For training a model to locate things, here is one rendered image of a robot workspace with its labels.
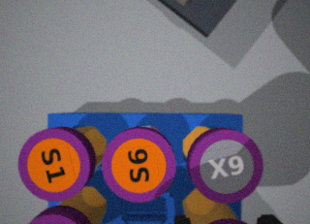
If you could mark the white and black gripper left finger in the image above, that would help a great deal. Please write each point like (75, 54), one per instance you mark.
(181, 219)

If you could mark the blue tube rack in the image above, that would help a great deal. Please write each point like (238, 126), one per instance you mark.
(175, 127)

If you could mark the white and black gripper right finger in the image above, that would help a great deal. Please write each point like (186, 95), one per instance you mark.
(268, 219)

